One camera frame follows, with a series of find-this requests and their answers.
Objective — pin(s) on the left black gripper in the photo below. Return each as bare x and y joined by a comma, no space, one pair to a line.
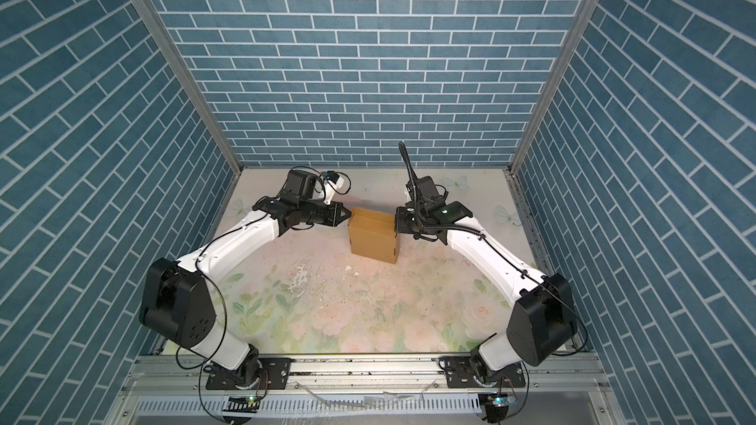
334,213

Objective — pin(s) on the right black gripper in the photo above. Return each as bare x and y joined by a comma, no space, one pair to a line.
401,220

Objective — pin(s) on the brown cardboard box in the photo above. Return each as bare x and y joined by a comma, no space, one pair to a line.
373,235

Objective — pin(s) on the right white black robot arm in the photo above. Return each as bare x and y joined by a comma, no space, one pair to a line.
542,315

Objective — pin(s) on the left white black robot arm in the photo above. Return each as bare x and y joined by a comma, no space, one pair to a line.
178,297

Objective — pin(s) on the right green circuit board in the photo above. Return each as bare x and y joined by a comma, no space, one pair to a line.
498,400

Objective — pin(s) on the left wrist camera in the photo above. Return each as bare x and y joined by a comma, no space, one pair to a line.
335,183

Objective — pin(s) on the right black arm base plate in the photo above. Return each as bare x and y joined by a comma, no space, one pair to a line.
467,372

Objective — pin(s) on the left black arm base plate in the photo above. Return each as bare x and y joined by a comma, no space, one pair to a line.
258,374

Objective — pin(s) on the aluminium mounting rail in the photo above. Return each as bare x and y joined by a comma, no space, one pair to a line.
372,373

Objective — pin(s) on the white slotted cable duct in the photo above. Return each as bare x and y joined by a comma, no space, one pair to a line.
305,405

